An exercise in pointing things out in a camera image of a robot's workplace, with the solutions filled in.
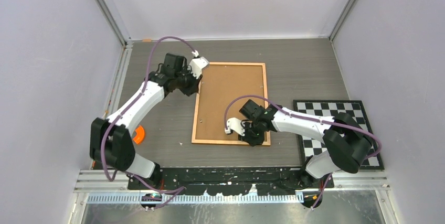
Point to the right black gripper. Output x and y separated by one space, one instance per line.
253 141

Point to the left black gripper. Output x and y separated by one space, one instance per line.
194 86

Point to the wooden picture frame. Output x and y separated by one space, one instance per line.
224 88

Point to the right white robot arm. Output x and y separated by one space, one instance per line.
281 121

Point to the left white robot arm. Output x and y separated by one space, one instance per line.
111 138

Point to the black white checkerboard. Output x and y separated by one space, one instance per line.
339 137

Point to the orange curved plastic piece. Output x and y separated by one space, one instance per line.
139 135

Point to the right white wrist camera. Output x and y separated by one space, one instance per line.
236 125

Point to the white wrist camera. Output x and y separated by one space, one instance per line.
198 64
236 125

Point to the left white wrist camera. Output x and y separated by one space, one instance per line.
198 64

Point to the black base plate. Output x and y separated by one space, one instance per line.
229 181

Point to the aluminium rail front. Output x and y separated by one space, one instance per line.
100 191

